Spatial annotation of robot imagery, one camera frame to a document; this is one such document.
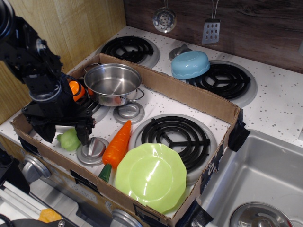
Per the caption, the blue plastic bowl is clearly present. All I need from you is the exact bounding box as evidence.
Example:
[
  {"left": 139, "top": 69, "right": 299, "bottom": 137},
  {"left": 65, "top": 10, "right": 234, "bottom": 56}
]
[{"left": 171, "top": 51, "right": 210, "bottom": 79}]

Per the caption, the long orange toy carrot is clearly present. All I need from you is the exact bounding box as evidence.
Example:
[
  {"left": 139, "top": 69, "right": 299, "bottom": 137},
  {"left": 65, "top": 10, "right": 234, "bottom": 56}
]
[{"left": 98, "top": 120, "right": 132, "bottom": 183}]

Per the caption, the silver stove knob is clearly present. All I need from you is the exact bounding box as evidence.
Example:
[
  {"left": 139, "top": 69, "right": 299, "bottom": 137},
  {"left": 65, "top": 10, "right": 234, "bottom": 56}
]
[
  {"left": 113, "top": 103, "right": 145, "bottom": 124},
  {"left": 76, "top": 137, "right": 109, "bottom": 166},
  {"left": 169, "top": 44, "right": 192, "bottom": 61}
]

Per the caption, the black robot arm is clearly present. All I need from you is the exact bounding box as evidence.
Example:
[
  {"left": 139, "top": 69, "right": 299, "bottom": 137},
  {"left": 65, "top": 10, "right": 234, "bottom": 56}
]
[{"left": 0, "top": 0, "right": 95, "bottom": 145}]

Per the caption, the hanging steel strainer ladle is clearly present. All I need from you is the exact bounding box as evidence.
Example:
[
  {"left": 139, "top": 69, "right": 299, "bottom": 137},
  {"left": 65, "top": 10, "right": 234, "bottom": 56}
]
[{"left": 152, "top": 0, "right": 177, "bottom": 33}]

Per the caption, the green toy broccoli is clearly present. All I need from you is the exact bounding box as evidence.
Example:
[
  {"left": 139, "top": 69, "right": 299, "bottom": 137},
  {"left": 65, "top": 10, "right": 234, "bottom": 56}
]
[{"left": 57, "top": 128, "right": 81, "bottom": 151}]

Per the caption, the hanging steel slotted spatula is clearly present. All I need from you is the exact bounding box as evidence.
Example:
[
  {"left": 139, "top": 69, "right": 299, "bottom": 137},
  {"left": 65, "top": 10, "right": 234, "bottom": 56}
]
[{"left": 202, "top": 0, "right": 221, "bottom": 44}]

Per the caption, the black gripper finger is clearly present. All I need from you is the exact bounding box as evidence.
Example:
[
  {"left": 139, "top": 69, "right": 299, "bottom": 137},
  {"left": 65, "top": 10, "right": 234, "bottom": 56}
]
[
  {"left": 75, "top": 122, "right": 92, "bottom": 146},
  {"left": 32, "top": 124, "right": 56, "bottom": 143}
]

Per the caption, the light green plastic plate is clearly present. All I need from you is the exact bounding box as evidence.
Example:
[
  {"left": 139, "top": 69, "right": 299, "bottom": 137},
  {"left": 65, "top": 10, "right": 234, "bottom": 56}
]
[{"left": 115, "top": 143, "right": 187, "bottom": 214}]

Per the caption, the small steel pan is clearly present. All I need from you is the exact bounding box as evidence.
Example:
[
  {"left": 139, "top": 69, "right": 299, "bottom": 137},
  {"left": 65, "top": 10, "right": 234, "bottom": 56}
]
[{"left": 84, "top": 63, "right": 145, "bottom": 107}]

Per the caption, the silver stove knob lower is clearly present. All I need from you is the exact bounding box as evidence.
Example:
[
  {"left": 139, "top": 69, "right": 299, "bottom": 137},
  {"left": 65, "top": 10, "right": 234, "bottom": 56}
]
[{"left": 76, "top": 137, "right": 109, "bottom": 166}]

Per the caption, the black cable loop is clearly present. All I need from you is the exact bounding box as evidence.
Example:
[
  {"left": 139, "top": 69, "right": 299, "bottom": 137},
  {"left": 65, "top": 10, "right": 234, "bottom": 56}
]
[{"left": 0, "top": 213, "right": 14, "bottom": 227}]

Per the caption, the silver rear stove knob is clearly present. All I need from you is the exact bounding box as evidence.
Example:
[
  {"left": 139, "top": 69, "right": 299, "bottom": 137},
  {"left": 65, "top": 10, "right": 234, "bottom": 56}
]
[{"left": 169, "top": 44, "right": 192, "bottom": 61}]

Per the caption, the silver oven knob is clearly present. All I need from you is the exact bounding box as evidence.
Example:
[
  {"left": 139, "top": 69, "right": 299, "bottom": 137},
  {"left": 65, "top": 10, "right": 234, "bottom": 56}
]
[
  {"left": 110, "top": 209, "right": 138, "bottom": 227},
  {"left": 22, "top": 155, "right": 52, "bottom": 183}
]

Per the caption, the silver oven knob centre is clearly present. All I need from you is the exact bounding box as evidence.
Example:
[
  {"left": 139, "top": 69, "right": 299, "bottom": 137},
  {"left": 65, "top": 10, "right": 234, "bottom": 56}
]
[{"left": 110, "top": 209, "right": 138, "bottom": 227}]

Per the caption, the silver oven knob left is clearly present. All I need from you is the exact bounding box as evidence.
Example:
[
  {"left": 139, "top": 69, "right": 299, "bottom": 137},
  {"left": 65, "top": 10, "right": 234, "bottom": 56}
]
[{"left": 22, "top": 155, "right": 52, "bottom": 183}]

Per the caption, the rear left black burner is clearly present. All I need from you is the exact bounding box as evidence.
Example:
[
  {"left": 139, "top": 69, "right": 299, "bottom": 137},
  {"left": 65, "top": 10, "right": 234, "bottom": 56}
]
[{"left": 97, "top": 36, "right": 160, "bottom": 68}]

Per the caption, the stainless steel sink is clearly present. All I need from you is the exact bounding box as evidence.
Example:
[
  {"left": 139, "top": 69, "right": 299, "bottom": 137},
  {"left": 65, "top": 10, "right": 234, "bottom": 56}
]
[{"left": 201, "top": 130, "right": 303, "bottom": 227}]

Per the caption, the silver stove knob upper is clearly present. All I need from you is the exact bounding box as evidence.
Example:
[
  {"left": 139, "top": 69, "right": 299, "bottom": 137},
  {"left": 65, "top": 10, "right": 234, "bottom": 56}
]
[{"left": 113, "top": 103, "right": 145, "bottom": 124}]

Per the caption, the yellow sponge piece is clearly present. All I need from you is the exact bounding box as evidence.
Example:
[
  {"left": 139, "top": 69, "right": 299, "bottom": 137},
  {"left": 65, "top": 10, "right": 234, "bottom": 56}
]
[{"left": 38, "top": 208, "right": 62, "bottom": 223}]

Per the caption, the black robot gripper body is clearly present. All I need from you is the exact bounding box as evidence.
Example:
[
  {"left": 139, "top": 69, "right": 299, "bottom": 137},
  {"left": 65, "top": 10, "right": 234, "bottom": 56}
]
[{"left": 21, "top": 89, "right": 95, "bottom": 132}]

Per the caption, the silver sink drain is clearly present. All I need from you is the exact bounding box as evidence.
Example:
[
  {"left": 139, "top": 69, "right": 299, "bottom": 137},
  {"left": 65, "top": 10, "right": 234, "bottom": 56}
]
[{"left": 229, "top": 202, "right": 293, "bottom": 227}]

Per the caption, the front right black burner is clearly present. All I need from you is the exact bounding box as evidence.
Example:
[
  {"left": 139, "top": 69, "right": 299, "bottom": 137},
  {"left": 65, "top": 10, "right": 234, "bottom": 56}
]
[{"left": 129, "top": 114, "right": 217, "bottom": 186}]

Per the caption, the short orange toy carrot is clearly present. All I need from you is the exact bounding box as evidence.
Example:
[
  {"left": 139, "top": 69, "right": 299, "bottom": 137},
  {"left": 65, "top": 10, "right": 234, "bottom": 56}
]
[{"left": 69, "top": 80, "right": 85, "bottom": 102}]

